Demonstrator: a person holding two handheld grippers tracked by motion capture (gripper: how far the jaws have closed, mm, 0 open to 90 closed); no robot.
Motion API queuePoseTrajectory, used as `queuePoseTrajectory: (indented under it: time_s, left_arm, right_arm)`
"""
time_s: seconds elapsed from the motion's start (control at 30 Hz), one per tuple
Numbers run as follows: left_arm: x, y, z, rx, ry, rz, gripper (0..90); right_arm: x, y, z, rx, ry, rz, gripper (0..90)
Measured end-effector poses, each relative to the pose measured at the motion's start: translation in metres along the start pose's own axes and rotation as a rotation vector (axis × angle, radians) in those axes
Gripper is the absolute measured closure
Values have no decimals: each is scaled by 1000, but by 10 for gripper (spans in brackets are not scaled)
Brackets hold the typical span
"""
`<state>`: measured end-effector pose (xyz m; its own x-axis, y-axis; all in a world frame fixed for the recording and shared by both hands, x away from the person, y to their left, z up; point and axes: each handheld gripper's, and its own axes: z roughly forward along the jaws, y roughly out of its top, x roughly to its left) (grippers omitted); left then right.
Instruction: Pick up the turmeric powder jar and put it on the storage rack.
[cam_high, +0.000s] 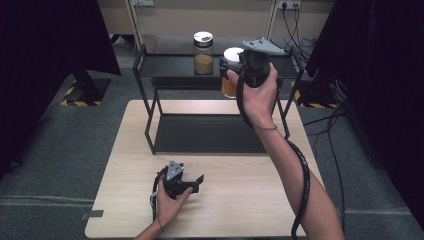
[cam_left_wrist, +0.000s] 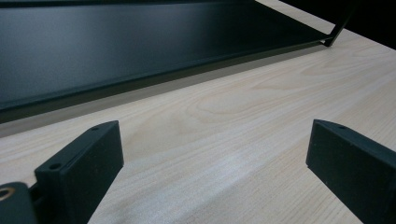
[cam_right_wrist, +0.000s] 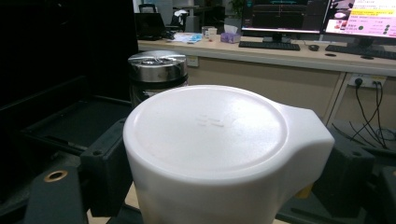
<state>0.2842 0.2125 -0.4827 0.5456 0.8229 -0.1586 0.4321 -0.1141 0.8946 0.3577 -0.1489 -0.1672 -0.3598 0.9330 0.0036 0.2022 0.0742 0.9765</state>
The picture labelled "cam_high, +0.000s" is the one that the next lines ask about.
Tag glass spice jar metal lid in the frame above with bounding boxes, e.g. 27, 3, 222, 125
193, 31, 215, 76

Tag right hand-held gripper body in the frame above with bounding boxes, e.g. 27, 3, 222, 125
238, 37, 287, 89

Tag black metal two-tier rack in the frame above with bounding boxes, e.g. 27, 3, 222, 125
132, 43, 305, 156

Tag person's left hand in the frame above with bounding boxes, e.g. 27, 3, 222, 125
155, 179, 194, 231

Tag grey tape strip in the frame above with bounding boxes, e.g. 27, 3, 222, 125
81, 209, 105, 221

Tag person's right hand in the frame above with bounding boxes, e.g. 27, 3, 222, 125
226, 63, 280, 130

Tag hand-held gripper cable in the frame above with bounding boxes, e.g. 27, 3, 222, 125
149, 166, 168, 223
234, 64, 312, 240

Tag black plugged power cables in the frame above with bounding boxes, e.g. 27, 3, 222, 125
269, 2, 318, 63

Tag black stand base striped tape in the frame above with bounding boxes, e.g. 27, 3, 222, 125
59, 68, 112, 108
289, 78, 342, 110

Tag black floor cables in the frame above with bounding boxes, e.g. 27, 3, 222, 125
302, 105, 348, 234

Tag right hand-held gripper cable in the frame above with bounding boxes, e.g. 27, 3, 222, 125
234, 64, 312, 240

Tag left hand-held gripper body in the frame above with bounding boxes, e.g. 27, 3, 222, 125
162, 159, 201, 201

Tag dark curtain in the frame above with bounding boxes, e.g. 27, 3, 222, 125
0, 0, 123, 178
304, 0, 424, 231

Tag left hand-held gripper cable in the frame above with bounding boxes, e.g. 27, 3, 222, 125
149, 166, 168, 223

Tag amber jar with white lid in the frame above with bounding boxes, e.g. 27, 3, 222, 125
221, 46, 246, 100

